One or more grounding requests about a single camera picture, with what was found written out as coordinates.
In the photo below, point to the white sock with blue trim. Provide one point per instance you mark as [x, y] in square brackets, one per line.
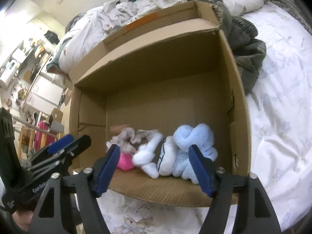
[168, 158]

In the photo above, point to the white kitchen cabinet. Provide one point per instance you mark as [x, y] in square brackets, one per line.
[45, 92]

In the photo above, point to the person's left hand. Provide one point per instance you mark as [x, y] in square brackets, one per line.
[22, 221]

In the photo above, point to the wooden rack with pink items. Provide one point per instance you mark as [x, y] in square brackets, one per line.
[41, 132]

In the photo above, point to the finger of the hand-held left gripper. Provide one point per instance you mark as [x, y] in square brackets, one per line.
[61, 143]
[76, 145]

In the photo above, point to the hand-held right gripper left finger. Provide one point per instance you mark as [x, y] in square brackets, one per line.
[107, 173]

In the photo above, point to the dark grey jacket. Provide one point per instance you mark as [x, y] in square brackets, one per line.
[241, 46]

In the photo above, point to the plain white sock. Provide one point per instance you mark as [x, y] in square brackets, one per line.
[146, 157]

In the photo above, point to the small cardboard box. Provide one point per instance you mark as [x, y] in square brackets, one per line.
[56, 120]

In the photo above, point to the light blue fluffy sock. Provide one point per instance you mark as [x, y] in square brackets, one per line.
[192, 139]

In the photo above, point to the clear plastic packet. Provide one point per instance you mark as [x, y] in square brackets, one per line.
[137, 209]

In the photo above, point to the beige frilly sock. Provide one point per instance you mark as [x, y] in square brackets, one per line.
[129, 137]

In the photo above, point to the black hanging garment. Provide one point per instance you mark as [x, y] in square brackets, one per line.
[51, 37]

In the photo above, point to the pink sock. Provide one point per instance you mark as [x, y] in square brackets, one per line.
[124, 162]

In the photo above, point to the brown cardboard box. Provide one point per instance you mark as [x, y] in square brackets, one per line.
[158, 102]

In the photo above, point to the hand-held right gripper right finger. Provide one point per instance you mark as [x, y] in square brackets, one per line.
[201, 173]

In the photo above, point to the grey knitted blanket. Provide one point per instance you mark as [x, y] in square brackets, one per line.
[290, 4]

